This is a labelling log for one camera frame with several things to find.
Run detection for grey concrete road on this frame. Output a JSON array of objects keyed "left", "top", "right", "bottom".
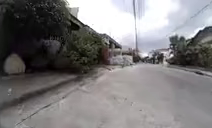
[{"left": 13, "top": 63, "right": 212, "bottom": 128}]

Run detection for tall thin pole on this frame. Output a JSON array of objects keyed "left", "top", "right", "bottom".
[{"left": 132, "top": 0, "right": 140, "bottom": 63}]

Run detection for pale rounded boulder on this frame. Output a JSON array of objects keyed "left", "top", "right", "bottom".
[{"left": 2, "top": 53, "right": 27, "bottom": 75}]

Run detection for grey concrete pavement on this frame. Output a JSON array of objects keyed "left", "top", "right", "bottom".
[{"left": 0, "top": 65, "right": 110, "bottom": 128}]

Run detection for large leafy bushes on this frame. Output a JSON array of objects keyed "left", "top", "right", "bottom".
[{"left": 0, "top": 0, "right": 107, "bottom": 74}]

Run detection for green hedge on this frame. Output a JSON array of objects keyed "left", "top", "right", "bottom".
[{"left": 167, "top": 34, "right": 212, "bottom": 70}]

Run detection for house with sloped roof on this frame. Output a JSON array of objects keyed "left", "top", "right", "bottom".
[{"left": 186, "top": 25, "right": 212, "bottom": 48}]

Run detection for low building with dark roof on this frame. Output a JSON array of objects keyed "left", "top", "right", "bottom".
[{"left": 67, "top": 6, "right": 123, "bottom": 65}]

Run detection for overhead wires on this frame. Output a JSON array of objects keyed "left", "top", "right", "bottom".
[{"left": 165, "top": 0, "right": 212, "bottom": 38}]

